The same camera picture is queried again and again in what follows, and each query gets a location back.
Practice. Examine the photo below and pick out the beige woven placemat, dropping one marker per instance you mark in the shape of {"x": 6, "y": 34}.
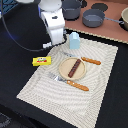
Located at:
{"x": 77, "y": 107}

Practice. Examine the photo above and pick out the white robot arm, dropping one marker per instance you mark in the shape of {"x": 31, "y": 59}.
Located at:
{"x": 52, "y": 16}

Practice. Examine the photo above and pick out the knife with wooden handle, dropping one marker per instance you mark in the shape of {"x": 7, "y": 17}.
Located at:
{"x": 83, "y": 58}

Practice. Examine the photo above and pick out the grey saucepan with handle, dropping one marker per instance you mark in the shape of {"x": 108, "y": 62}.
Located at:
{"x": 93, "y": 18}

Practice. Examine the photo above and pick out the fork with wooden handle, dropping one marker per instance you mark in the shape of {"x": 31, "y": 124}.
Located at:
{"x": 76, "y": 85}

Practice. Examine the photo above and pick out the round wooden plate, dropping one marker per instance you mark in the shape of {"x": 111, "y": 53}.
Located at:
{"x": 67, "y": 64}

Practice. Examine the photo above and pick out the grey pot with handles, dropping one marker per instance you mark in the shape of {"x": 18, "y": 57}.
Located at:
{"x": 71, "y": 9}

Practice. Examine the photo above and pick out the beige bowl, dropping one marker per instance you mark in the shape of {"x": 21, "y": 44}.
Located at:
{"x": 124, "y": 16}

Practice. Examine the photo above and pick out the brown stove board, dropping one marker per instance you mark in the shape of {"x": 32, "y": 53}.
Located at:
{"x": 109, "y": 29}

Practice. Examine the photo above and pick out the yellow butter box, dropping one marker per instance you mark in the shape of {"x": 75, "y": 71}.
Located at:
{"x": 41, "y": 61}

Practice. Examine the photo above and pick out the light blue milk carton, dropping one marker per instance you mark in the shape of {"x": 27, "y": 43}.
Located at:
{"x": 74, "y": 41}

